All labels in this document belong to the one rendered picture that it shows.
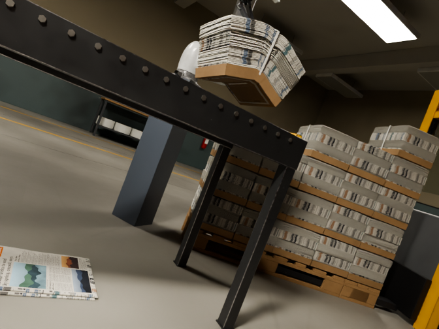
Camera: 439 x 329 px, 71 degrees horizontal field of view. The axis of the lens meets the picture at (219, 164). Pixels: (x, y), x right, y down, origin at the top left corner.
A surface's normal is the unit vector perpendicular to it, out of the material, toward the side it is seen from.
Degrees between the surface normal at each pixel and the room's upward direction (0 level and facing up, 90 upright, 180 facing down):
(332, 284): 90
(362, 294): 90
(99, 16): 90
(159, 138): 90
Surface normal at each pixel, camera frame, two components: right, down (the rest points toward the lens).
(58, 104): 0.47, 0.21
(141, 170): -0.36, -0.11
